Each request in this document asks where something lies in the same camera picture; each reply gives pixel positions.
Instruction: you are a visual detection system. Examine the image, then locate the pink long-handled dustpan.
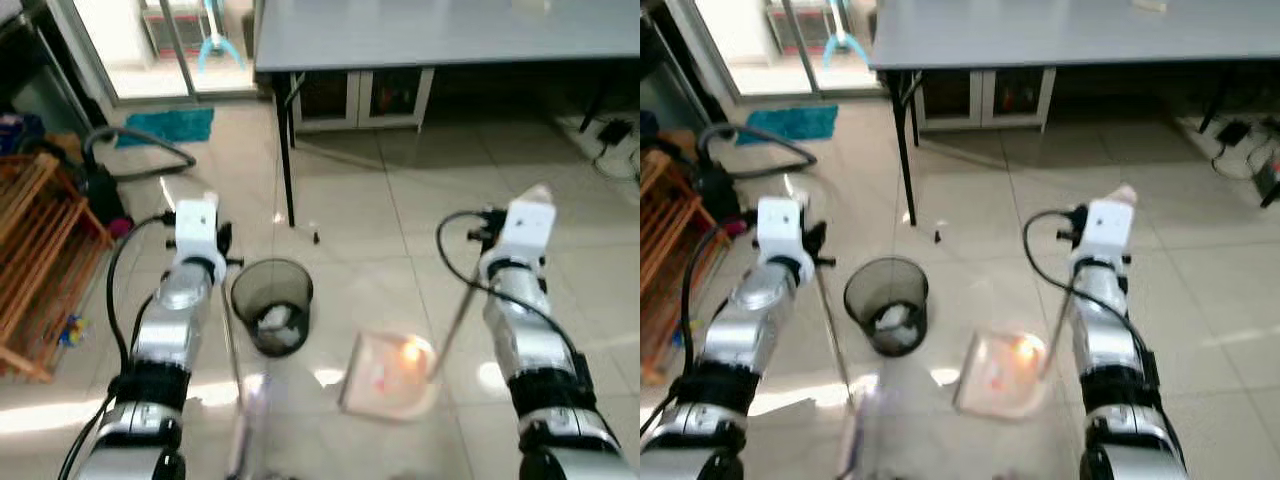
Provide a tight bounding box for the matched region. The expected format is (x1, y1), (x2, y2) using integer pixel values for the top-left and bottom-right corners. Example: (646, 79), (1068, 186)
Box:
(340, 183), (554, 421)
(955, 183), (1139, 419)

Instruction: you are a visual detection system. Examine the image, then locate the broom with thin metal handle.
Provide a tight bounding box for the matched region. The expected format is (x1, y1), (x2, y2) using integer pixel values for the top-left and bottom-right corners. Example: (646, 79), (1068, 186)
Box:
(785, 190), (883, 480)
(200, 190), (271, 480)

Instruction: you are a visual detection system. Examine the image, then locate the teal floor mat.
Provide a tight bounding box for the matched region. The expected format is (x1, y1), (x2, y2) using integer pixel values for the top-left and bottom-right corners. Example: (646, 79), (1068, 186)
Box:
(115, 108), (215, 149)
(737, 105), (839, 144)

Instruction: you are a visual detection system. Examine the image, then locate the black mesh waste bin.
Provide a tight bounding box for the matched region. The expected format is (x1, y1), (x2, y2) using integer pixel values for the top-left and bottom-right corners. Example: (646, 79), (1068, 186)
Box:
(230, 258), (314, 358)
(843, 257), (929, 358)

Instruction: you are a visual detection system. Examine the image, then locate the crumpled white paper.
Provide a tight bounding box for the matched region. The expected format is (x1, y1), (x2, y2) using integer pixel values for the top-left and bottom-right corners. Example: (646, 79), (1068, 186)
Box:
(871, 305), (917, 338)
(257, 305), (302, 338)

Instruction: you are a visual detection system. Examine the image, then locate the white power strip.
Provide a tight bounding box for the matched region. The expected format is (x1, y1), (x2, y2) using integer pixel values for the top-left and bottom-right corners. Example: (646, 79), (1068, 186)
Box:
(1175, 113), (1280, 171)
(558, 113), (641, 181)

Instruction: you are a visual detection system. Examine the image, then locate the wooden slatted rack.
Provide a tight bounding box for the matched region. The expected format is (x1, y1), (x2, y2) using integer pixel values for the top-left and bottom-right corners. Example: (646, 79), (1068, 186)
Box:
(0, 150), (114, 383)
(640, 150), (732, 387)

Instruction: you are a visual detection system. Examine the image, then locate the white cabinet with glass doors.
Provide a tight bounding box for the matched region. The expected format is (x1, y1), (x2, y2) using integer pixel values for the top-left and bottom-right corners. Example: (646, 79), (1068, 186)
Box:
(290, 68), (436, 133)
(912, 68), (1057, 133)

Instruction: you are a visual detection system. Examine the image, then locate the grey table with black legs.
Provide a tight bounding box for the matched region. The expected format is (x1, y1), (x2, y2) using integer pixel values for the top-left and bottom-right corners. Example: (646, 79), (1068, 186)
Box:
(868, 0), (1280, 226)
(255, 0), (641, 229)

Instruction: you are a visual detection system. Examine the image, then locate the light blue forked tool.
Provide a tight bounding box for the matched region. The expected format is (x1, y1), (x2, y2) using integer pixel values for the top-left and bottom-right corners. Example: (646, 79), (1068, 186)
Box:
(823, 0), (871, 69)
(197, 0), (246, 72)

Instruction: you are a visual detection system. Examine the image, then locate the dark cabinet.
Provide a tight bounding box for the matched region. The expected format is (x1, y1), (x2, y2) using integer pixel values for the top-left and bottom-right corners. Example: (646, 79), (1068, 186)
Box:
(0, 0), (93, 146)
(640, 10), (706, 141)

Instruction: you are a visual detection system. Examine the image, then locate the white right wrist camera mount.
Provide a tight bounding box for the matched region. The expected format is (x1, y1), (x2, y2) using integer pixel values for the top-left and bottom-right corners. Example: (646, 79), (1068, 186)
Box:
(1080, 200), (1136, 261)
(497, 200), (557, 263)

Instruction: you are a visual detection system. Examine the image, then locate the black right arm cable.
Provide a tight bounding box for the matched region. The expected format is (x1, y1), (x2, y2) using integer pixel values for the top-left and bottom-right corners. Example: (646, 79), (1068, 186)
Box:
(1022, 207), (1161, 386)
(436, 208), (593, 386)

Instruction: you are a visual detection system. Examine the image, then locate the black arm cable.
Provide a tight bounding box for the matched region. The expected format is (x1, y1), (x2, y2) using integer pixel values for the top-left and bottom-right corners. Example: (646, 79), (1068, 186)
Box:
(1022, 207), (1161, 386)
(105, 213), (179, 373)
(436, 208), (593, 386)
(680, 222), (761, 371)

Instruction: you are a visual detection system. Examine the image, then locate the black vacuum cleaner with hose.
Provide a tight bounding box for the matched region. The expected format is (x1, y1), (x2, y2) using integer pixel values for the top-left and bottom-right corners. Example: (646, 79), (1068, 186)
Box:
(82, 127), (198, 238)
(697, 123), (818, 238)

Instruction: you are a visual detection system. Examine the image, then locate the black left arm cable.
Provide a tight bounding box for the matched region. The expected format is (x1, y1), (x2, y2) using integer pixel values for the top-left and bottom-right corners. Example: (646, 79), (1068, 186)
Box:
(105, 213), (179, 373)
(680, 222), (761, 371)

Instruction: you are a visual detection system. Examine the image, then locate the grey sliding door frame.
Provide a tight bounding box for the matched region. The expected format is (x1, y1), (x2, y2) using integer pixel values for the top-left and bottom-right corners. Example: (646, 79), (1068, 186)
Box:
(45, 0), (261, 106)
(665, 0), (883, 101)

